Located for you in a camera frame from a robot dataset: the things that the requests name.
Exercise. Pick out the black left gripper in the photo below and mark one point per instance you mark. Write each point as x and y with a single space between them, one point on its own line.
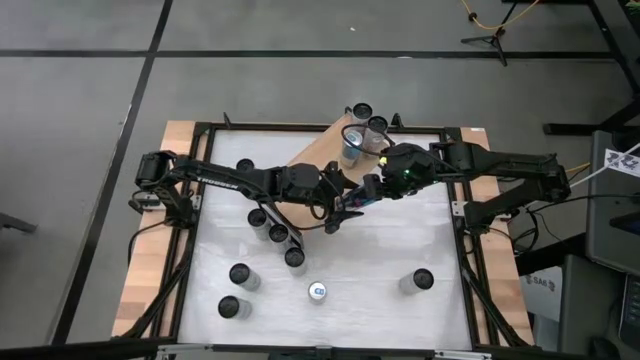
302 182

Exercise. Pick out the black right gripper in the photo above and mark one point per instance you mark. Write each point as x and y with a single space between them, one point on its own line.
410 172

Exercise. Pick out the blue silver Red Bull can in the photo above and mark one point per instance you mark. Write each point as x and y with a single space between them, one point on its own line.
353 142
317 291
356 201

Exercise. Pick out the Celsius can with red print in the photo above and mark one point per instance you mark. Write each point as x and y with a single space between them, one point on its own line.
362 110
378 125

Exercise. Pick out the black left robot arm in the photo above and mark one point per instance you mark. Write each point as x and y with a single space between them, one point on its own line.
220 181

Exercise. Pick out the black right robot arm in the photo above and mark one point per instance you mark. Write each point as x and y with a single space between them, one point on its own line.
510 162

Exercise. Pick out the white mounting plate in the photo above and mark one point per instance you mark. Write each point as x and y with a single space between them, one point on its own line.
459 207
195 202

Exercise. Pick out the grey metal crossbar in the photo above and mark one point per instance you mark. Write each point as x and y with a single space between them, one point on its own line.
450 355

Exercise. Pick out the black tripod stand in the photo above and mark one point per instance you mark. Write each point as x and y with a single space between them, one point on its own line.
495 42

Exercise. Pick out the white printed cardboard box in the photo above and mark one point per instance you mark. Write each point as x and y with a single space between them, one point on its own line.
542 300

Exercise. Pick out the grey cabinet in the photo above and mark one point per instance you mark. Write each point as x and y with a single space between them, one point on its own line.
607 240

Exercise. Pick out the white printed tag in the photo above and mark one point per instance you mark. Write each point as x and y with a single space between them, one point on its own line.
620 161

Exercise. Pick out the grey bin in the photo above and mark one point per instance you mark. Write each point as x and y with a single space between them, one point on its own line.
590 310

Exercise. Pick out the dark keyboard device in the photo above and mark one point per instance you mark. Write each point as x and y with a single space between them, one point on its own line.
631 310

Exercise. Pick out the grey chair base leg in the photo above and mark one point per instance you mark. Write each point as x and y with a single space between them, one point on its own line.
15 222

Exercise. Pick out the wooden shelf black metal frame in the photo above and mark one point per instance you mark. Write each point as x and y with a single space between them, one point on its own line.
322 152

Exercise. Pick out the black desk leg frame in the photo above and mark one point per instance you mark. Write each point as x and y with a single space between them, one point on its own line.
611 30

